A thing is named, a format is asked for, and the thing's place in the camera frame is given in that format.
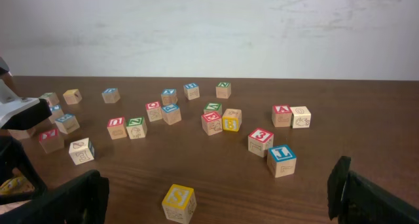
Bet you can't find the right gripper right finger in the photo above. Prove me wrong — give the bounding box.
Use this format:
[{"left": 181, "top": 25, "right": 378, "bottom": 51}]
[{"left": 327, "top": 156, "right": 418, "bottom": 224}]

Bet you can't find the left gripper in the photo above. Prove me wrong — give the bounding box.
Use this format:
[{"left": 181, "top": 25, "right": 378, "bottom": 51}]
[{"left": 1, "top": 98, "right": 52, "bottom": 204}]

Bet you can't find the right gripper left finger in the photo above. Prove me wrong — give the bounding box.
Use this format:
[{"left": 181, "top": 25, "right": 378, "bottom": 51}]
[{"left": 1, "top": 170, "right": 109, "bottom": 224}]

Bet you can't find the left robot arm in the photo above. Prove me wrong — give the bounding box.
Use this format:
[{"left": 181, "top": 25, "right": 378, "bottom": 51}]
[{"left": 1, "top": 60, "right": 51, "bottom": 208}]

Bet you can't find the blue T block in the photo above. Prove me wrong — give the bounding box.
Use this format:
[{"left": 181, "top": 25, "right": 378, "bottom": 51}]
[{"left": 48, "top": 104, "right": 64, "bottom": 124}]

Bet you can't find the green J block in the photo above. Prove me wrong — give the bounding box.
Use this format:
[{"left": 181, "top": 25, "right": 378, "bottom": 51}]
[{"left": 40, "top": 92, "right": 60, "bottom": 107}]

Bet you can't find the red Y block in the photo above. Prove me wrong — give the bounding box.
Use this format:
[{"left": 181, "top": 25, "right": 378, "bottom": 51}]
[{"left": 39, "top": 128, "right": 64, "bottom": 153}]

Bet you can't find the leaf picture block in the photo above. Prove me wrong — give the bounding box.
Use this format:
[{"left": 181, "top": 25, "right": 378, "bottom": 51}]
[{"left": 69, "top": 138, "right": 95, "bottom": 165}]

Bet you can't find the blue 5 block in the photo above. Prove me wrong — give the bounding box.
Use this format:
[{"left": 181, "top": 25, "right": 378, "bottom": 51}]
[{"left": 55, "top": 114, "right": 80, "bottom": 134}]

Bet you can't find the plain yellow top block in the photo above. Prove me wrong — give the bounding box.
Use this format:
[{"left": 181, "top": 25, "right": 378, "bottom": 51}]
[{"left": 63, "top": 89, "right": 82, "bottom": 105}]

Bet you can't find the red U block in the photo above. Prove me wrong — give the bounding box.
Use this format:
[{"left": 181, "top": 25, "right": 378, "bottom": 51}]
[{"left": 107, "top": 117, "right": 127, "bottom": 140}]

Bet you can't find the blue L block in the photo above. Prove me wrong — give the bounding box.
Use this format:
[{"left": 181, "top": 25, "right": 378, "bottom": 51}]
[{"left": 267, "top": 145, "right": 297, "bottom": 177}]

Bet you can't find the green Z block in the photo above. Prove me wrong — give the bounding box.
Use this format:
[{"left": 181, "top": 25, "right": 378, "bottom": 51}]
[{"left": 126, "top": 117, "right": 147, "bottom": 140}]

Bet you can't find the blue D block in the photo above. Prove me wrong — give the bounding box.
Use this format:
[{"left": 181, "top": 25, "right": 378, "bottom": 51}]
[{"left": 101, "top": 88, "right": 120, "bottom": 103}]

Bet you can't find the white picture block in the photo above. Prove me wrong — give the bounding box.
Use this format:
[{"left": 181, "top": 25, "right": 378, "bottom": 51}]
[{"left": 291, "top": 106, "right": 311, "bottom": 128}]

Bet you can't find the red A block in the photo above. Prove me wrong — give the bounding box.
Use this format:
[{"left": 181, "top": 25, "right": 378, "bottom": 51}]
[{"left": 272, "top": 105, "right": 293, "bottom": 127}]

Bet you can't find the red 3 block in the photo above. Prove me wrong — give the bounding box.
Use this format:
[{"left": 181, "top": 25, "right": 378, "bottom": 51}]
[{"left": 248, "top": 128, "right": 274, "bottom": 157}]

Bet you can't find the red Q block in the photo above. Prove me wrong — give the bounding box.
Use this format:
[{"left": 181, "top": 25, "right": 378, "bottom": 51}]
[{"left": 145, "top": 101, "right": 162, "bottom": 122}]

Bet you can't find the blue P block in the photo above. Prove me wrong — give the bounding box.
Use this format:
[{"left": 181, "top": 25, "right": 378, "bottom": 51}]
[{"left": 162, "top": 103, "right": 181, "bottom": 125}]

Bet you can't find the blue X block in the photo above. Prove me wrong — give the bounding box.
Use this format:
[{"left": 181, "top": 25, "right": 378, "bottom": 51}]
[{"left": 161, "top": 88, "right": 178, "bottom": 106}]

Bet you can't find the yellow 8 side block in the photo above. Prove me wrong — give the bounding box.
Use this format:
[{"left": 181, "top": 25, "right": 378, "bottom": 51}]
[{"left": 222, "top": 109, "right": 242, "bottom": 132}]

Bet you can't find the red E block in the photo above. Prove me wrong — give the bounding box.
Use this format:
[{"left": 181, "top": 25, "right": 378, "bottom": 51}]
[{"left": 201, "top": 111, "right": 223, "bottom": 136}]

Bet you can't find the blue H block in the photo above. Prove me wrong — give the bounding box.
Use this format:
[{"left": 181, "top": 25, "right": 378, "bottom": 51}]
[{"left": 183, "top": 83, "right": 200, "bottom": 100}]

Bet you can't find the green V block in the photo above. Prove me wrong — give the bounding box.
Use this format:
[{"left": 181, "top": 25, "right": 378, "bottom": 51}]
[{"left": 204, "top": 102, "right": 223, "bottom": 115}]

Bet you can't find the green N block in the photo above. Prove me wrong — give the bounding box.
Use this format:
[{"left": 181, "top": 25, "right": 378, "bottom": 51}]
[{"left": 215, "top": 82, "right": 231, "bottom": 99}]

